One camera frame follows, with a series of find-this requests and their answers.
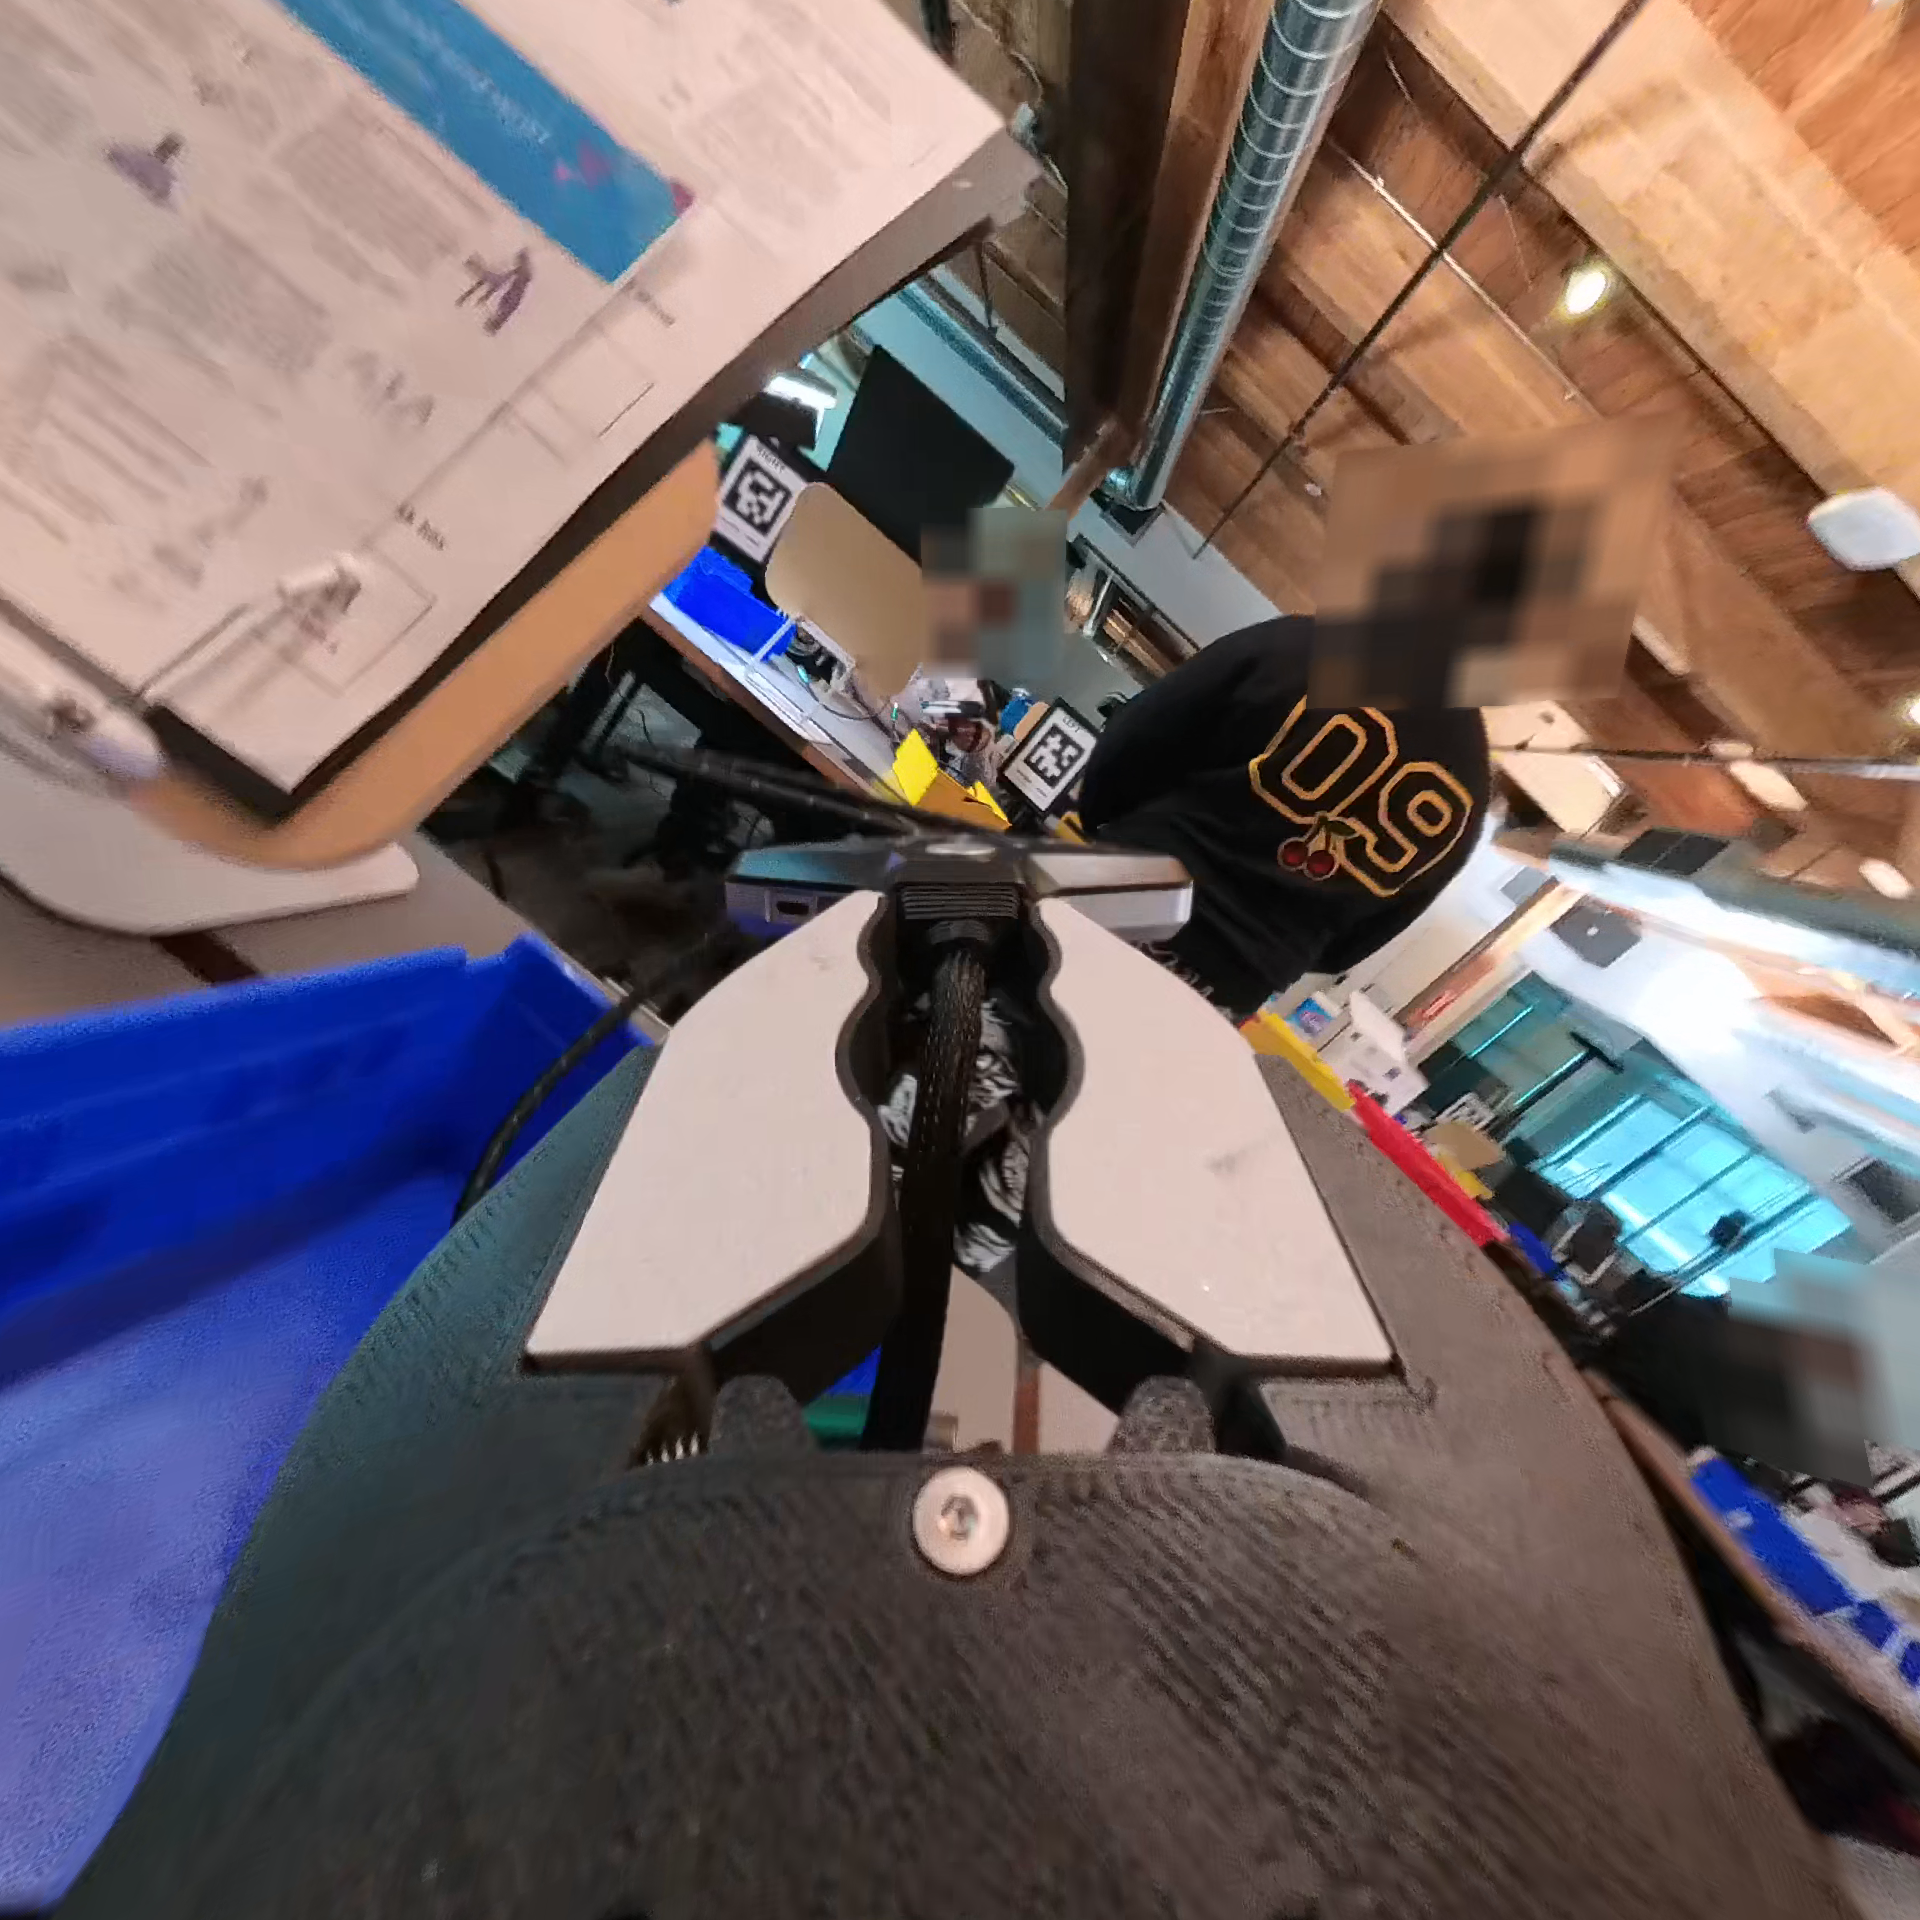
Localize red plastic bin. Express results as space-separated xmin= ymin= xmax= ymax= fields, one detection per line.
xmin=1346 ymin=1083 xmax=1508 ymax=1250

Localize silver ventilation duct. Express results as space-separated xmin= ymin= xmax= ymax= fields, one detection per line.
xmin=1114 ymin=0 xmax=1385 ymax=522

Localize printed marker tag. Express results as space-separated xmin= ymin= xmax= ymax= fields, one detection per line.
xmin=716 ymin=432 xmax=808 ymax=557
xmin=999 ymin=699 xmax=1096 ymax=817

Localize sign stand with printed sheet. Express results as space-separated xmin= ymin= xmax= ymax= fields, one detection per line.
xmin=0 ymin=0 xmax=1047 ymax=934

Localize black braided cable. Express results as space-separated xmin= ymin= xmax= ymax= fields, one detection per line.
xmin=859 ymin=918 xmax=994 ymax=1451

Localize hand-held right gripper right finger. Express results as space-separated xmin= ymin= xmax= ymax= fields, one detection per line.
xmin=1015 ymin=896 xmax=1402 ymax=1454

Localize thin black cable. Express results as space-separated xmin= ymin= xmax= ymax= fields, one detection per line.
xmin=451 ymin=1002 xmax=666 ymax=1221

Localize grey usb hub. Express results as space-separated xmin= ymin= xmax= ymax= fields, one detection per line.
xmin=724 ymin=837 xmax=1199 ymax=946

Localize grey desk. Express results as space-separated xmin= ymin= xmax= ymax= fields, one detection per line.
xmin=0 ymin=837 xmax=634 ymax=1025

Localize beige rounded board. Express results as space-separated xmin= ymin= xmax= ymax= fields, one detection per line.
xmin=763 ymin=480 xmax=928 ymax=689

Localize black white patterned cloth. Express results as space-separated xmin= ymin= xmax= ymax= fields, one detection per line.
xmin=883 ymin=1032 xmax=1057 ymax=1281

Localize blue plastic bin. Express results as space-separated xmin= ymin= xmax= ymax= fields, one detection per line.
xmin=0 ymin=934 xmax=672 ymax=1910

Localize black monitor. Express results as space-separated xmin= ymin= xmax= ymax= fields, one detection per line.
xmin=823 ymin=346 xmax=1017 ymax=531

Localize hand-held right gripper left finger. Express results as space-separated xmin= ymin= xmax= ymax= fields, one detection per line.
xmin=522 ymin=886 xmax=909 ymax=1467

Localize wooden ceiling beam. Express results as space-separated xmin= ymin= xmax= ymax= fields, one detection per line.
xmin=1057 ymin=0 xmax=1250 ymax=472

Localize white ceiling device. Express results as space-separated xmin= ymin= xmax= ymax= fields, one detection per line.
xmin=1805 ymin=486 xmax=1920 ymax=574

